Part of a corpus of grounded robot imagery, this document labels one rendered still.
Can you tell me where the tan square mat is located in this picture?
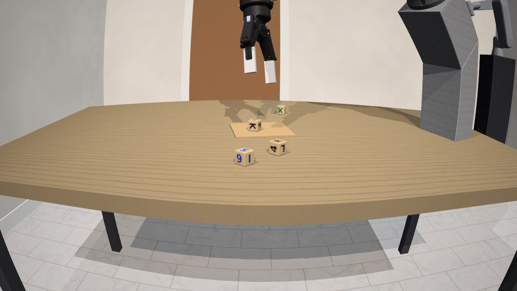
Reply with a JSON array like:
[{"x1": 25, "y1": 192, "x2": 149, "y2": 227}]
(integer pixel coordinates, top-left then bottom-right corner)
[{"x1": 230, "y1": 122, "x2": 296, "y2": 139}]

